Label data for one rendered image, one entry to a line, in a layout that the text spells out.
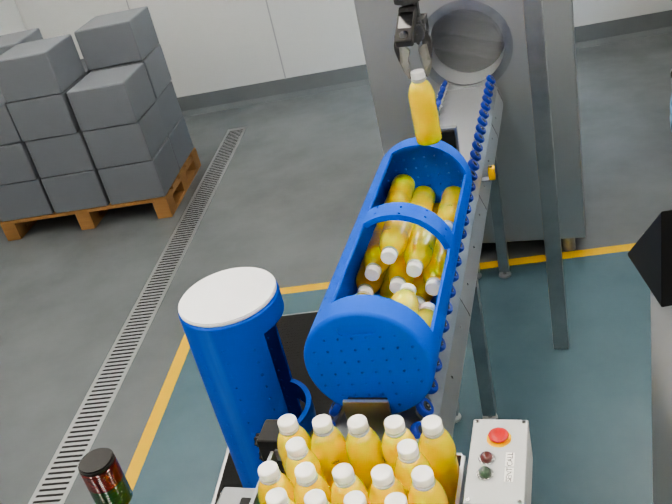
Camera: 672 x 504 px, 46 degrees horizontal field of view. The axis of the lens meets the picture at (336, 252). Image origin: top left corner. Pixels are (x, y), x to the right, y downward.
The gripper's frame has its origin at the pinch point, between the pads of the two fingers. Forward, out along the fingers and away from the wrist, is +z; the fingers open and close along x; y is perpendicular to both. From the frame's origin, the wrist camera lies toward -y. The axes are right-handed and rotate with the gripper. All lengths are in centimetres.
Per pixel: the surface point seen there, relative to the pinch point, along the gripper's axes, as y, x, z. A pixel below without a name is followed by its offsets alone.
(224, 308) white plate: -45, 52, 42
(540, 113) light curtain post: 65, -27, 41
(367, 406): -83, 5, 42
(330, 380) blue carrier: -76, 14, 41
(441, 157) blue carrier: 10.4, -0.9, 29.6
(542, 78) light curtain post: 65, -29, 29
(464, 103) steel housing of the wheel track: 113, 5, 53
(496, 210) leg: 119, -2, 109
